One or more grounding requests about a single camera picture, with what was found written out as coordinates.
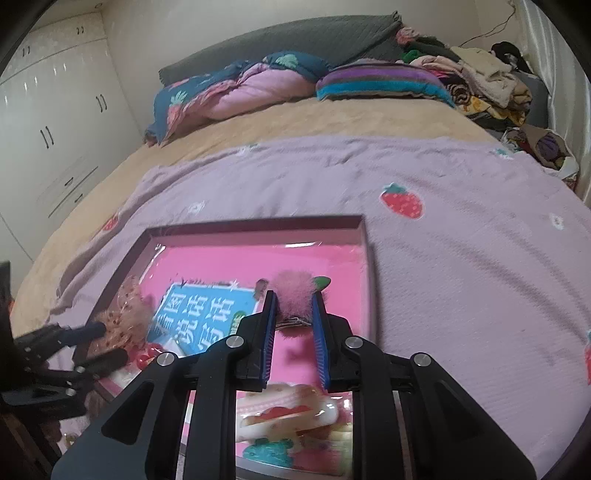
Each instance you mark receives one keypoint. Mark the striped fleece pillow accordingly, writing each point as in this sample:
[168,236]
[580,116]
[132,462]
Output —
[383,81]

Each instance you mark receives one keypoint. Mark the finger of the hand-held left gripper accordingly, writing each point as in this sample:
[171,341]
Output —
[104,362]
[78,333]

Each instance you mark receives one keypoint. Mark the blue printed card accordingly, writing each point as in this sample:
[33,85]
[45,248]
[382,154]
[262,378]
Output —
[203,318]

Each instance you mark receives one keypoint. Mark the purple strawberry print blanket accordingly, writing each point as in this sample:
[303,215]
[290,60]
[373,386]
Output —
[461,258]

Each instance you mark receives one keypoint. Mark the beige dotted bow hair clip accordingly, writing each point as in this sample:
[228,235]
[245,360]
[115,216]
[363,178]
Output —
[124,314]

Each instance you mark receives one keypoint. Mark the shallow box with pink lining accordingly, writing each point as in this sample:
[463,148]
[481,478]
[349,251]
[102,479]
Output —
[318,249]

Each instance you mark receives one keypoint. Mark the teal hair clip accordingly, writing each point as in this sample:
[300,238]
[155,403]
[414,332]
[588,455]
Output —
[270,454]

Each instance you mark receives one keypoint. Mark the pile of clothes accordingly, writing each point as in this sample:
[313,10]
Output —
[485,78]

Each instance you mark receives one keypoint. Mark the beige bed sheet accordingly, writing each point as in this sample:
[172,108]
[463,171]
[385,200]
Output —
[323,122]

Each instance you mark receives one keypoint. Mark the white hair claw clip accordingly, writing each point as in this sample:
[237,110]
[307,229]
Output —
[286,410]

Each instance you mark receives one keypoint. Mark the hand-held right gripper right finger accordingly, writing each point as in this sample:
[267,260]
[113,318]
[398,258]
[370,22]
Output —
[319,341]

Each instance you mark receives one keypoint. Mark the pink fluffy pom-pom hair clip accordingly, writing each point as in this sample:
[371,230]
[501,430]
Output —
[295,295]

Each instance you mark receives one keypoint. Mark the bag of clothes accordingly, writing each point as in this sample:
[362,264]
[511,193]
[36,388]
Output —
[547,147]

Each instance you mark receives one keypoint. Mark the white shiny curtain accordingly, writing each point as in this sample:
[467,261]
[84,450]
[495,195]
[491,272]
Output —
[563,69]

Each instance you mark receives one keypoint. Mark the blue and pink strawberry quilt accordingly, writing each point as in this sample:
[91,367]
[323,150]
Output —
[258,87]

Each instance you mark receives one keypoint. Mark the white wardrobe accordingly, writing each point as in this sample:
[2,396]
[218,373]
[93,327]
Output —
[60,115]

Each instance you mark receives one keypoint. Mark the grey headboard cover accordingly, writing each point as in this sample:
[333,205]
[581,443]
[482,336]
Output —
[286,46]

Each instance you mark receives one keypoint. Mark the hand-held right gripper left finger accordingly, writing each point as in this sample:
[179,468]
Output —
[269,341]

